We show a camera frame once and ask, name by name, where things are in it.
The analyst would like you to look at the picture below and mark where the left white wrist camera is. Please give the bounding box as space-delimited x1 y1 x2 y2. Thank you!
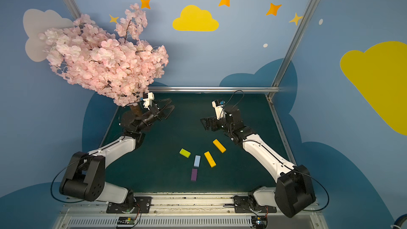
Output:
142 92 155 109

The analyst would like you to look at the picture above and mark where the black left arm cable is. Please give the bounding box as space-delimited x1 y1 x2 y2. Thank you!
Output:
50 160 80 204

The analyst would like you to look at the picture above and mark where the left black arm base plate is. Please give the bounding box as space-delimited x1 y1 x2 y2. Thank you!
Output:
106 196 152 214

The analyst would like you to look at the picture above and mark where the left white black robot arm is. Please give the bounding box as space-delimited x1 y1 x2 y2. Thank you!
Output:
59 99 174 214

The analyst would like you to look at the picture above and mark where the pink cherry blossom tree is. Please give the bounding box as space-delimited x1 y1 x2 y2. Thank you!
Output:
38 4 169 107

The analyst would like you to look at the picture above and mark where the right green circuit board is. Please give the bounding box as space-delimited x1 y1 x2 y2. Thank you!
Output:
251 216 268 229

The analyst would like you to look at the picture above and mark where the lime green block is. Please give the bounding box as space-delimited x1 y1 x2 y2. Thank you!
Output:
179 148 191 158

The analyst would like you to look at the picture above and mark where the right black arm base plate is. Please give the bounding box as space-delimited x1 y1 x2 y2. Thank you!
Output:
232 196 277 214

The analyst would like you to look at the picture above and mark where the left green circuit board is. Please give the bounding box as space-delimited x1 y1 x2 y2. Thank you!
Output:
116 217 136 228

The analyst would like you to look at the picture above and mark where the green circuit board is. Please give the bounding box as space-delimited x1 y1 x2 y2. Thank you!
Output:
116 217 136 228
251 216 268 229

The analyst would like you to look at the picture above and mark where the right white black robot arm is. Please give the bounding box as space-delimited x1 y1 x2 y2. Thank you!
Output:
200 107 316 218

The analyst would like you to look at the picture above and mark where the aluminium rail front frame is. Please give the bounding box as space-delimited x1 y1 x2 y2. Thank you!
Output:
53 192 328 229

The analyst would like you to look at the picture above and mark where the yellow block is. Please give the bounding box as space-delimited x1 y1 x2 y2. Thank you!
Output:
204 151 216 168
213 140 226 153

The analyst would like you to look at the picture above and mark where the light blue block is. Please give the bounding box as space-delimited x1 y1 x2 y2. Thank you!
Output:
194 155 201 168

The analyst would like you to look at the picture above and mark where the purple block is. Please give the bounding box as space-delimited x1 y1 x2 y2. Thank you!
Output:
190 168 198 181

